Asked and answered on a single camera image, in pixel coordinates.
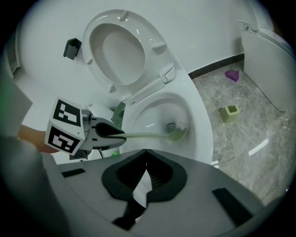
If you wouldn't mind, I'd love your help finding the purple crumpled object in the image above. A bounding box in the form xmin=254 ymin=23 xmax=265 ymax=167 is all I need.
xmin=224 ymin=69 xmax=241 ymax=82

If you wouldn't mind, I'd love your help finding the green small cup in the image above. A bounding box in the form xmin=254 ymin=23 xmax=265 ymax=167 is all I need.
xmin=219 ymin=104 xmax=239 ymax=125

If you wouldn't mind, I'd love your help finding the pale green toilet brush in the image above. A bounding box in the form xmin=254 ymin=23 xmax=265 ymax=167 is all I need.
xmin=123 ymin=121 xmax=189 ymax=146

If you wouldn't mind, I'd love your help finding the black wall-mounted holder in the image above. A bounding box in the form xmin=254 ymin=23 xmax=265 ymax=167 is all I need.
xmin=63 ymin=38 xmax=82 ymax=61

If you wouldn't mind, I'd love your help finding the grey mesh waste bin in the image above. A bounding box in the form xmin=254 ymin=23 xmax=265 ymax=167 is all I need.
xmin=111 ymin=100 xmax=127 ymax=128

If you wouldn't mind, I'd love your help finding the person's left forearm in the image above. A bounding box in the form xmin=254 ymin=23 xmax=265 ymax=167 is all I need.
xmin=18 ymin=125 xmax=60 ymax=155

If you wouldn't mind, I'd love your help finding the white elongated toilet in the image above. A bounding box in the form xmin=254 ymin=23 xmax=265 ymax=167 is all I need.
xmin=82 ymin=9 xmax=215 ymax=167

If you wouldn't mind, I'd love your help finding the white smart toilet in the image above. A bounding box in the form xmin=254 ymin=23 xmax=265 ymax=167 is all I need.
xmin=240 ymin=13 xmax=294 ymax=113

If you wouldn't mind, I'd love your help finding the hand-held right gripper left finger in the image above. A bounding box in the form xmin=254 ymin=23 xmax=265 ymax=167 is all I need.
xmin=57 ymin=149 xmax=147 ymax=231

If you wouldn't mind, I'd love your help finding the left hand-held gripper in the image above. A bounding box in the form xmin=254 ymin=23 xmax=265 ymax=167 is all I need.
xmin=43 ymin=96 xmax=127 ymax=159

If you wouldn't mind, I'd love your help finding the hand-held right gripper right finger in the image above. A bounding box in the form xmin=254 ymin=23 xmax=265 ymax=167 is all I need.
xmin=136 ymin=149 xmax=273 ymax=237

